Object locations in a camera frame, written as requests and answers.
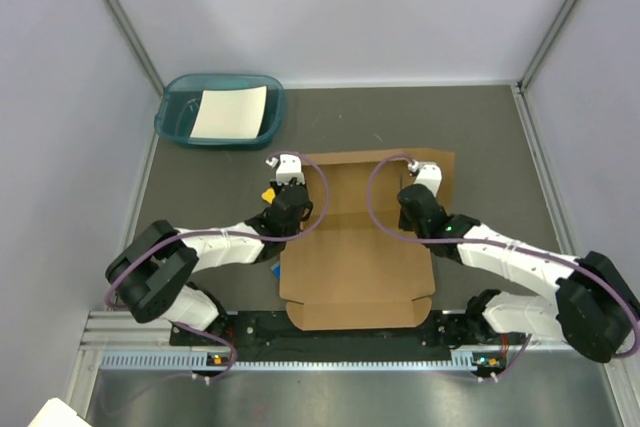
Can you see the brown cardboard box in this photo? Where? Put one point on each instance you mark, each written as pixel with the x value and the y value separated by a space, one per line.
pixel 347 273

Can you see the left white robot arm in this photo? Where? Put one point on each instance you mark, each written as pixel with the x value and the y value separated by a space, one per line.
pixel 152 275

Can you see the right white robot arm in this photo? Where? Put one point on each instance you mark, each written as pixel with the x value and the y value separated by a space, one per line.
pixel 582 301

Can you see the white box corner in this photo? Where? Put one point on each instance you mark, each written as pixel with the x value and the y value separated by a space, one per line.
pixel 56 413

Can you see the yellow bone-shaped eraser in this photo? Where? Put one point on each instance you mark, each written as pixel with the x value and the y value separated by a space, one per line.
pixel 268 196

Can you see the white paper sheet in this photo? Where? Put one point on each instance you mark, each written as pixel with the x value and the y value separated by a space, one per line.
pixel 230 114

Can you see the teal plastic bin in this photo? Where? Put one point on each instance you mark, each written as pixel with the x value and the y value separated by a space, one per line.
pixel 181 99

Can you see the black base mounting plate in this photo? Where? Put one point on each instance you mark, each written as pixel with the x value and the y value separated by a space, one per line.
pixel 248 329

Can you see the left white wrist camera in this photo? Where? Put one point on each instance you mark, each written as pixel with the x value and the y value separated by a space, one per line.
pixel 287 169

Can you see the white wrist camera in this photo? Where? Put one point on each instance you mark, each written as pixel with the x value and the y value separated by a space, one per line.
pixel 287 169
pixel 427 174

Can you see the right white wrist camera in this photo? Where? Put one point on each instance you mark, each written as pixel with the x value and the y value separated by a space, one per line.
pixel 427 174

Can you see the aluminium frame rail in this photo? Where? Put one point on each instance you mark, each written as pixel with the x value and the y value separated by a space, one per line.
pixel 119 331

